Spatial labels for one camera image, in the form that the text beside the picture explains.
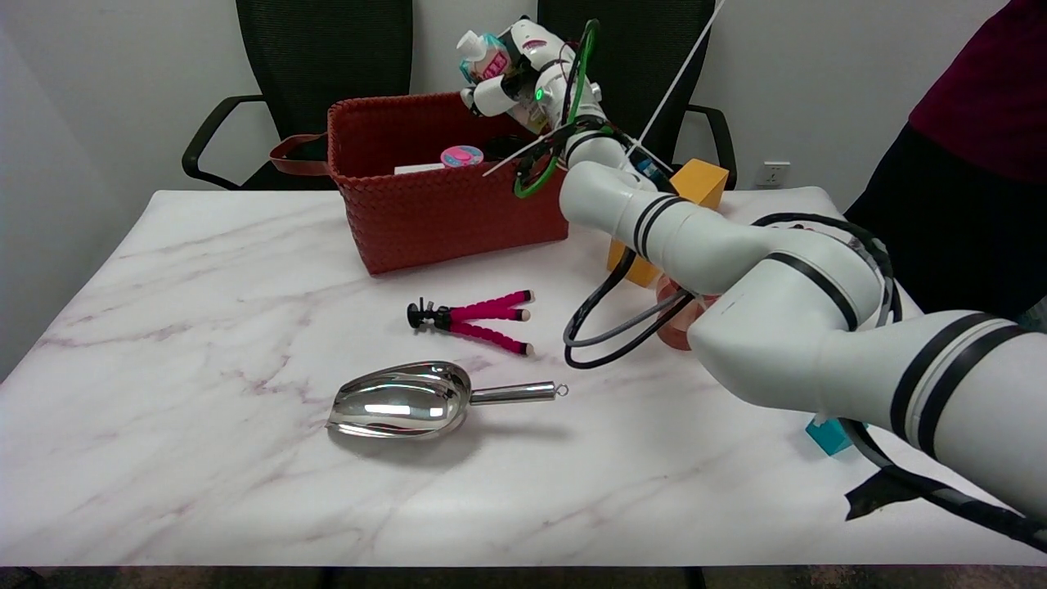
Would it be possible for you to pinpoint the black cable at arm base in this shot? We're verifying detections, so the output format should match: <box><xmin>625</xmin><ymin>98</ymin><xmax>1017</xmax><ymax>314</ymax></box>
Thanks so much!
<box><xmin>843</xmin><ymin>417</ymin><xmax>1047</xmax><ymax>555</ymax></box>

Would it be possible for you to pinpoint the green cable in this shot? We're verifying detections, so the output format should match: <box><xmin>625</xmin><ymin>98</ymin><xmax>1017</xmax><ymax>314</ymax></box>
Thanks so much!
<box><xmin>513</xmin><ymin>19</ymin><xmax>601</xmax><ymax>200</ymax></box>

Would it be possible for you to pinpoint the brown woven storage basket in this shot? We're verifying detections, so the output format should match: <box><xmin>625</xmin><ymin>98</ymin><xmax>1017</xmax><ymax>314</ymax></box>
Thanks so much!
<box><xmin>269</xmin><ymin>91</ymin><xmax>575</xmax><ymax>277</ymax></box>

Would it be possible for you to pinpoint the yellow rectangular block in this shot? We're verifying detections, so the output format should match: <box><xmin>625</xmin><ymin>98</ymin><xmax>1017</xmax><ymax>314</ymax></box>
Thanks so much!
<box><xmin>607</xmin><ymin>158</ymin><xmax>730</xmax><ymax>288</ymax></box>

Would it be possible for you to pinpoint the shiny metal scoop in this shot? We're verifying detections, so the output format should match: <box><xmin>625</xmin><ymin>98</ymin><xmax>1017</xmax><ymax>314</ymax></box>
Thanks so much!
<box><xmin>326</xmin><ymin>361</ymin><xmax>569</xmax><ymax>441</ymax></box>

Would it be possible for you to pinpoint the brown wooden cup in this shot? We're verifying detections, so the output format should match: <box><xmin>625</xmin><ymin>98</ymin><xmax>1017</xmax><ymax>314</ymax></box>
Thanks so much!
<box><xmin>654</xmin><ymin>273</ymin><xmax>722</xmax><ymax>352</ymax></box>

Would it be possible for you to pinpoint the black round object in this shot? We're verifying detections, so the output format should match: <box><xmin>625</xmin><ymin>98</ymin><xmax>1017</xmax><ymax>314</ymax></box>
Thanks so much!
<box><xmin>483</xmin><ymin>134</ymin><xmax>532</xmax><ymax>162</ymax></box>

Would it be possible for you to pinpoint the black mesh office chair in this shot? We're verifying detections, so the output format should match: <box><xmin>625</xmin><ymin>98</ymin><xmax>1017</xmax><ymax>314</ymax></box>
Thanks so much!
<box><xmin>537</xmin><ymin>0</ymin><xmax>738</xmax><ymax>191</ymax></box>
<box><xmin>182</xmin><ymin>0</ymin><xmax>415</xmax><ymax>191</ymax></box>

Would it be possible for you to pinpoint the teal small box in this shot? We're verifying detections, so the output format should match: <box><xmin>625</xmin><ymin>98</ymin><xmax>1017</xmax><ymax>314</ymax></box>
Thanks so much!
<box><xmin>805</xmin><ymin>415</ymin><xmax>856</xmax><ymax>456</ymax></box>

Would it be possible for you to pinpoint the pink flexible mini tripod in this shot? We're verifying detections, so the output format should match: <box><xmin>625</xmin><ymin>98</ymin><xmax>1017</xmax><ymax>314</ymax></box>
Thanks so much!
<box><xmin>407</xmin><ymin>290</ymin><xmax>536</xmax><ymax>357</ymax></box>

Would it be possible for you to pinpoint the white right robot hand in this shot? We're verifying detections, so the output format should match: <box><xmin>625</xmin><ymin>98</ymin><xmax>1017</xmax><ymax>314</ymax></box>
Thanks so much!
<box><xmin>458</xmin><ymin>17</ymin><xmax>575</xmax><ymax>119</ymax></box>

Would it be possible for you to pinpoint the person in maroon shirt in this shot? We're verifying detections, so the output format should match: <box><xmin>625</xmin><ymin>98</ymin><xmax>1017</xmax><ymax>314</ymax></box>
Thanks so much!
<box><xmin>843</xmin><ymin>0</ymin><xmax>1047</xmax><ymax>321</ymax></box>

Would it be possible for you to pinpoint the black cable loop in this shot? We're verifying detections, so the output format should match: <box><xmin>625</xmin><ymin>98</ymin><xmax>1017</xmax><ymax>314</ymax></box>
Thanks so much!
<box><xmin>562</xmin><ymin>245</ymin><xmax>698</xmax><ymax>371</ymax></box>

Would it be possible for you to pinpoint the thin white rod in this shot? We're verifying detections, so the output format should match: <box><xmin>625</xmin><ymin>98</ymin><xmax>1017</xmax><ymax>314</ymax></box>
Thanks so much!
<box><xmin>482</xmin><ymin>0</ymin><xmax>729</xmax><ymax>178</ymax></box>

